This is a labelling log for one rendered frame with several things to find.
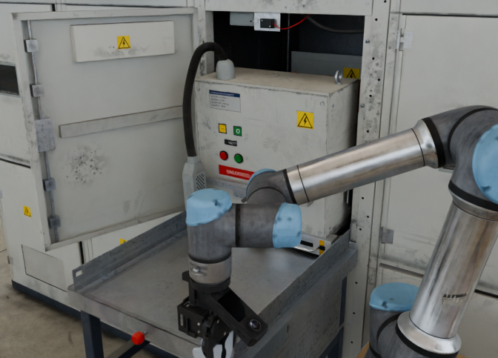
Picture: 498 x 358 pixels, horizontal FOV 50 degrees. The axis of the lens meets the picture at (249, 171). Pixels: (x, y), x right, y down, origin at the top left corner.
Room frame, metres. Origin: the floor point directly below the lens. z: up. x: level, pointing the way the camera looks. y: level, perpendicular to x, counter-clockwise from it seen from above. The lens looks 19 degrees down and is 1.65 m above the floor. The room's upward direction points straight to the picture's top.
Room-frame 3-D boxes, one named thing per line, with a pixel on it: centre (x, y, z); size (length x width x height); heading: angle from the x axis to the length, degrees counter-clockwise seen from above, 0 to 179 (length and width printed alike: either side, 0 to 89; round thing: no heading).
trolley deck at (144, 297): (1.47, 0.08, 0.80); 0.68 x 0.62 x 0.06; 147
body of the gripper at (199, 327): (0.83, 0.07, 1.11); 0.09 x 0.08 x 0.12; 56
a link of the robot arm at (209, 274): (0.83, 0.07, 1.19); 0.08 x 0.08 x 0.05
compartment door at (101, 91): (1.77, 0.43, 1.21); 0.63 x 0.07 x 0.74; 129
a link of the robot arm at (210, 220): (0.83, 0.06, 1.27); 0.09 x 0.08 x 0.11; 89
